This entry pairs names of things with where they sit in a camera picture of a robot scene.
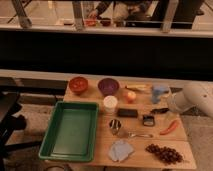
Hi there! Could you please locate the yellow corn cob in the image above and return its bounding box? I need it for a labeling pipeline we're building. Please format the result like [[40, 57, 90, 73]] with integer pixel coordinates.
[[125, 84, 150, 93]]

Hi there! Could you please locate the black chair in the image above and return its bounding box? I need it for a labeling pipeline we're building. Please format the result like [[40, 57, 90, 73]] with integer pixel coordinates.
[[0, 90, 28, 171]]

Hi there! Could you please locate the small black box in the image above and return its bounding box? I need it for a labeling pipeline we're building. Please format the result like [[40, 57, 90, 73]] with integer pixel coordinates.
[[142, 115, 155, 127]]

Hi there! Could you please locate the metal measuring cup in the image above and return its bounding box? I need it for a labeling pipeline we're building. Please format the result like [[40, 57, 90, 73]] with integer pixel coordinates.
[[109, 119, 121, 135]]

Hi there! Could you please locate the white cup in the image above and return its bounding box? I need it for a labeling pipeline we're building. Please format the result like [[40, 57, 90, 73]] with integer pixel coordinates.
[[103, 96, 118, 114]]

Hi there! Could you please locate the black dish brush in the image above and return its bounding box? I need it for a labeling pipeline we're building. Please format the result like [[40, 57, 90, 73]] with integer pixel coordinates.
[[150, 108, 169, 115]]

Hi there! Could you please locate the blue plastic cup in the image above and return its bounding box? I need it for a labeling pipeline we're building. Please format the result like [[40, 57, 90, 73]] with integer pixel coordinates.
[[151, 85, 169, 104]]

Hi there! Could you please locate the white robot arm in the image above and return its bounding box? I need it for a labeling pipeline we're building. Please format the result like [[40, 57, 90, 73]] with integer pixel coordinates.
[[166, 81, 213, 118]]

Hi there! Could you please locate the blue cloth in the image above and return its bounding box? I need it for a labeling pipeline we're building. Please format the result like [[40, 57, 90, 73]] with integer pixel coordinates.
[[108, 140, 134, 162]]

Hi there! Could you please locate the black rectangular block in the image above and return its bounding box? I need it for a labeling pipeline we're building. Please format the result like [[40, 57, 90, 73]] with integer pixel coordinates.
[[117, 108, 138, 117]]

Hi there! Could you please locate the dark red background bowl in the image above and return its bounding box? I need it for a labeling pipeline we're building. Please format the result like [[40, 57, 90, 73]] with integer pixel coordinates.
[[100, 18, 111, 27]]

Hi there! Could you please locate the green plastic tray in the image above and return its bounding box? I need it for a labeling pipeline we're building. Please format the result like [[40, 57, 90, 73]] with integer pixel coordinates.
[[39, 101, 99, 162]]

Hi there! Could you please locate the peach fruit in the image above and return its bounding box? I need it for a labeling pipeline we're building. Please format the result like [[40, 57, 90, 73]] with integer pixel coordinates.
[[125, 91, 136, 103]]

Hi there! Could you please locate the purple bowl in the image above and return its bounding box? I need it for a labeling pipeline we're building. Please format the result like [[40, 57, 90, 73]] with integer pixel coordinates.
[[98, 78, 120, 96]]

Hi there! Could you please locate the red chili pepper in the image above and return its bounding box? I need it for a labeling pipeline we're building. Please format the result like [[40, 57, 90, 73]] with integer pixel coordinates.
[[159, 120, 179, 135]]

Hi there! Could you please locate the dark grape bunch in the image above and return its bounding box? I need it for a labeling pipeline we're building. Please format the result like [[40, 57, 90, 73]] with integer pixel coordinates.
[[146, 144, 183, 164]]

